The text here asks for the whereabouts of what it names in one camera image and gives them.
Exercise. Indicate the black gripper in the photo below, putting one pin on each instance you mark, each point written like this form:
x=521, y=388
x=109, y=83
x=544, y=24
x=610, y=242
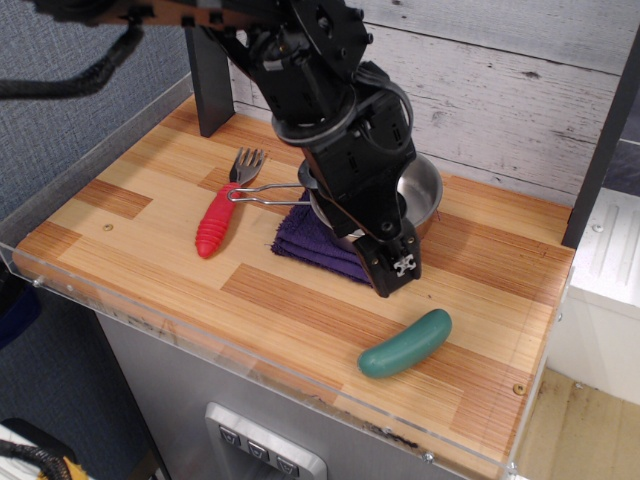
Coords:
x=357, y=170

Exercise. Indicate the red-handled grey fork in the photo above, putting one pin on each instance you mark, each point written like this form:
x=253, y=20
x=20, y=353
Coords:
x=214, y=224

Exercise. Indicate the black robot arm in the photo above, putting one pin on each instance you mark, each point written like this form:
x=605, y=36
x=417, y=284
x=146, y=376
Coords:
x=351, y=121

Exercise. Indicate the green toy cucumber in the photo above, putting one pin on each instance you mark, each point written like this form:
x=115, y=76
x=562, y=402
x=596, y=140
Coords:
x=408, y=348

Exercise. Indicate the stainless steel pot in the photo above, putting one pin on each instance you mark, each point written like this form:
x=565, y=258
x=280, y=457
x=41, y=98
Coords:
x=420, y=188

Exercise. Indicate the purple folded cloth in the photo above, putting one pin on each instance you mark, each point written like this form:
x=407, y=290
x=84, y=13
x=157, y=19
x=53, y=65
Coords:
x=302, y=236

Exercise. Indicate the white cabinet at right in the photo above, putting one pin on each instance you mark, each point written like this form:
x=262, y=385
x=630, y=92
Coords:
x=596, y=339

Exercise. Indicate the silver button panel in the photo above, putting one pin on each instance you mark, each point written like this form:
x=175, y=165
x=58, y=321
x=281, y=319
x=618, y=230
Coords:
x=263, y=444

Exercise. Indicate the silver toy appliance cabinet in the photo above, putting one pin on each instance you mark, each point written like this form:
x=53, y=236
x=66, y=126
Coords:
x=294, y=372

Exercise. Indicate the dark grey left post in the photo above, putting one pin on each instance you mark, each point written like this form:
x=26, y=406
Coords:
x=211, y=81

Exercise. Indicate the dark grey post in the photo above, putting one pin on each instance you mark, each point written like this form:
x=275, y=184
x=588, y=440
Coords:
x=611, y=132
x=211, y=81

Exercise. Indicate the dark grey right post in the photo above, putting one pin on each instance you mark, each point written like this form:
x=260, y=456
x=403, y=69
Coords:
x=611, y=132

